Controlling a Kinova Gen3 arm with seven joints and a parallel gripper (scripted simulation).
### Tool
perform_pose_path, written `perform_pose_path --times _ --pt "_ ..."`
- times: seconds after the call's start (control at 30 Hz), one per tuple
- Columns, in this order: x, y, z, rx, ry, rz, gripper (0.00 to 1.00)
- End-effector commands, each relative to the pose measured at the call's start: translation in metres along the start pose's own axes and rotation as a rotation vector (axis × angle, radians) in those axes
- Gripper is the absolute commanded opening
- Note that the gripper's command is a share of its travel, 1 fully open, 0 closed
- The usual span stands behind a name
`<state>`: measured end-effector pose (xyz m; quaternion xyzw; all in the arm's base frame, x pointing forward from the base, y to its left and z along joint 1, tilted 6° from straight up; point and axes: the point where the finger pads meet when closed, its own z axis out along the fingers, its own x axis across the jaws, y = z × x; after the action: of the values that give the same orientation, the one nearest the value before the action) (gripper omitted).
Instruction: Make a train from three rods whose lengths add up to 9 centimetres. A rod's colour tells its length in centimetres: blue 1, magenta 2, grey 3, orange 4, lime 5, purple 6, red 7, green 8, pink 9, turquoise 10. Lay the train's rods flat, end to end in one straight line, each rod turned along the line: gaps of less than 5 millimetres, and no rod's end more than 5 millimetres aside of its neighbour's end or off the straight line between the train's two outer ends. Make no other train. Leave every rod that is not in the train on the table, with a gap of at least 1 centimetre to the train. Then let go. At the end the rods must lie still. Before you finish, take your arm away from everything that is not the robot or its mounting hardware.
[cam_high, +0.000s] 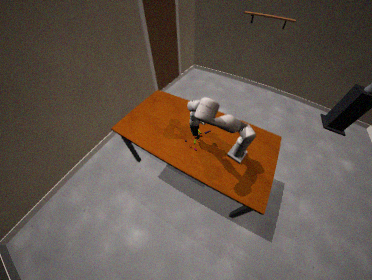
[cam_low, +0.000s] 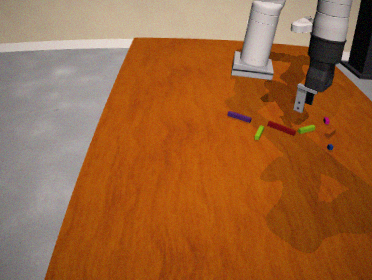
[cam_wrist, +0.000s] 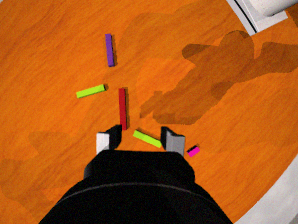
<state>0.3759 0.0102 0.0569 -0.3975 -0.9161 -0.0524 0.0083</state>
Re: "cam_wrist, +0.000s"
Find dark red rod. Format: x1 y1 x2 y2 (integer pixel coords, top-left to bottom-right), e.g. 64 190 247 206
119 88 127 130

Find purple rod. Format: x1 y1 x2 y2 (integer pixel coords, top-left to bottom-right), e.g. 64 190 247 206
105 33 115 67

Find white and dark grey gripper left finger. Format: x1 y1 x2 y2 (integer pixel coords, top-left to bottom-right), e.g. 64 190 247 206
96 124 122 154

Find lime green rod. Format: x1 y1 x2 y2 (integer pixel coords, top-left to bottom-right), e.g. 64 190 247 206
76 85 106 98
133 130 161 148

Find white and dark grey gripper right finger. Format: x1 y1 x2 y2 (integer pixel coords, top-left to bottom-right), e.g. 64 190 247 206
160 126 185 157

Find small magenta block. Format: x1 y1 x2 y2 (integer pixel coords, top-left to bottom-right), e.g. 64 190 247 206
187 145 200 157

